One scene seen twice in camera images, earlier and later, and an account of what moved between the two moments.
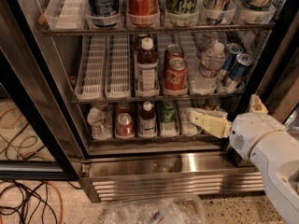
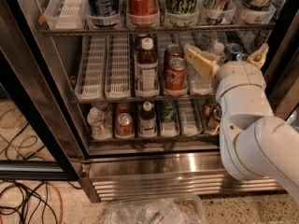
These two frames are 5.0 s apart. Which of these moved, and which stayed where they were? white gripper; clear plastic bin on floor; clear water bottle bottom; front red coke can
Moved: white gripper
Stayed: clear plastic bin on floor; front red coke can; clear water bottle bottom
